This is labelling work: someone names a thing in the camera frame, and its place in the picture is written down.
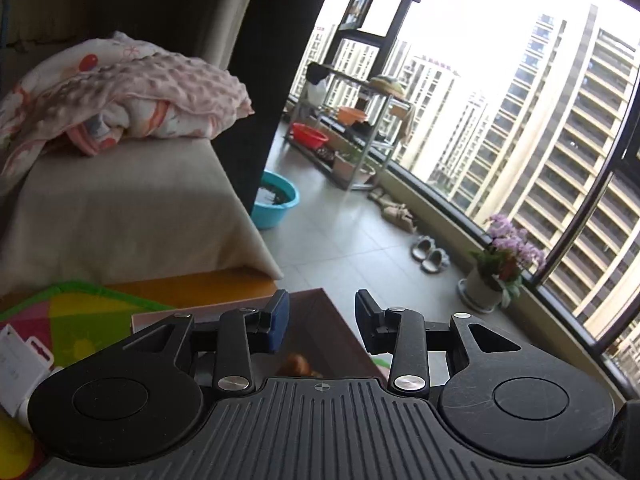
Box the colourful cartoon play mat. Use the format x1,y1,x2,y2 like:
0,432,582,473
0,280,178,480

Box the straw hat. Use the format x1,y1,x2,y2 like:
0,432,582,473
369,75,407,98

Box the grey slipper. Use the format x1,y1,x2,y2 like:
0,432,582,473
411,236,435,262
421,247,451,275

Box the white box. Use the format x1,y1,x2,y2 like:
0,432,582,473
0,324,40,413

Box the pink printed blanket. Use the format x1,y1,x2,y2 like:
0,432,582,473
0,31,255,196

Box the green potted plant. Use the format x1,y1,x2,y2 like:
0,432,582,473
332,147,377,186

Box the black and white cloth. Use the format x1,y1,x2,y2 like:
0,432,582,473
306,61,331,106

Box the apartment buildings outside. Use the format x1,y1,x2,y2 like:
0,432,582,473
300,5,640,376

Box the beige covered sofa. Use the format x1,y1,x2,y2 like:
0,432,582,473
0,0,283,301

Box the pink cardboard box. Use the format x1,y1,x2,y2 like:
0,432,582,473
131,287,390,386

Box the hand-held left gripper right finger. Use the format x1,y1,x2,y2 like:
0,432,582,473
354,289,523,401

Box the hanging dark picture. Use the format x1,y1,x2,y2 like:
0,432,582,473
339,0,373,31

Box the blue plastic basin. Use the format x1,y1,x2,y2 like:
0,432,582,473
250,170,301,231

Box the black window frame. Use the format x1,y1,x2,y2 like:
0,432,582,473
330,0,640,401

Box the dark curtain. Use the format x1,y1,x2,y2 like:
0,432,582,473
227,0,351,216

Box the purple flower potted plant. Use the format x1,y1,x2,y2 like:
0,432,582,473
457,214,548,315

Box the metal storage rack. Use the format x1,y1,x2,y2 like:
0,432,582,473
287,62,416,192

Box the red plastic basin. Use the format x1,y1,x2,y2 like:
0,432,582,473
291,122,330,150

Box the small brown toy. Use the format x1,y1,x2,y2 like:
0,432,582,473
277,354,323,378

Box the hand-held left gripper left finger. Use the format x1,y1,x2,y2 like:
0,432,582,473
120,289,291,395

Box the orange plastic basin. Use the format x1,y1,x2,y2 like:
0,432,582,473
337,106,368,126

